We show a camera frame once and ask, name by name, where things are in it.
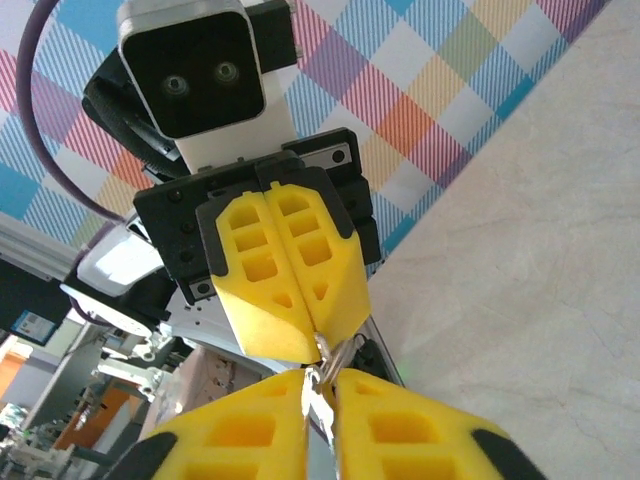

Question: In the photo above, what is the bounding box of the small metal key ring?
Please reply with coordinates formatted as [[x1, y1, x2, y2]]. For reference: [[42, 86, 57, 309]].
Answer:
[[319, 339, 359, 384]]

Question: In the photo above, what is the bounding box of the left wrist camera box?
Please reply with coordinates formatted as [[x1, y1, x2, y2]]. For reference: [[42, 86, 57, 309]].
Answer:
[[117, 0, 301, 174]]

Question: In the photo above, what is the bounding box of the aluminium frame post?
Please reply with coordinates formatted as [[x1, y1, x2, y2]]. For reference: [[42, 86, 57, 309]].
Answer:
[[0, 209, 89, 284]]

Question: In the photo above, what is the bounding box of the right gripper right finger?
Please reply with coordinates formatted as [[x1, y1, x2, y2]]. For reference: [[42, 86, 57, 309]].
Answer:
[[332, 368, 551, 480]]

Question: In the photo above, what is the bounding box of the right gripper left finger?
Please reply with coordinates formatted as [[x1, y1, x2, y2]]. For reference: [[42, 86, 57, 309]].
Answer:
[[107, 369, 310, 480]]

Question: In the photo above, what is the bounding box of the black box with blue label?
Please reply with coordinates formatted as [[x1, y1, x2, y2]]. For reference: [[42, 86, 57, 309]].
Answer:
[[0, 254, 74, 346]]

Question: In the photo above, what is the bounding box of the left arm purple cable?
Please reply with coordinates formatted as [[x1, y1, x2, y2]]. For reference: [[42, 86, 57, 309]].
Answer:
[[16, 0, 126, 226]]

